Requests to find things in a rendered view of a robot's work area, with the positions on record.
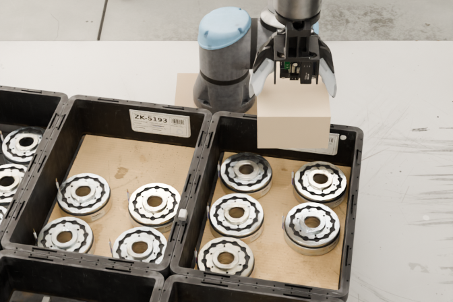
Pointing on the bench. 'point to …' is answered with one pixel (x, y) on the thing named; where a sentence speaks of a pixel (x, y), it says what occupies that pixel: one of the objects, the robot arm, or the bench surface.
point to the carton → (292, 114)
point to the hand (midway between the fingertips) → (292, 94)
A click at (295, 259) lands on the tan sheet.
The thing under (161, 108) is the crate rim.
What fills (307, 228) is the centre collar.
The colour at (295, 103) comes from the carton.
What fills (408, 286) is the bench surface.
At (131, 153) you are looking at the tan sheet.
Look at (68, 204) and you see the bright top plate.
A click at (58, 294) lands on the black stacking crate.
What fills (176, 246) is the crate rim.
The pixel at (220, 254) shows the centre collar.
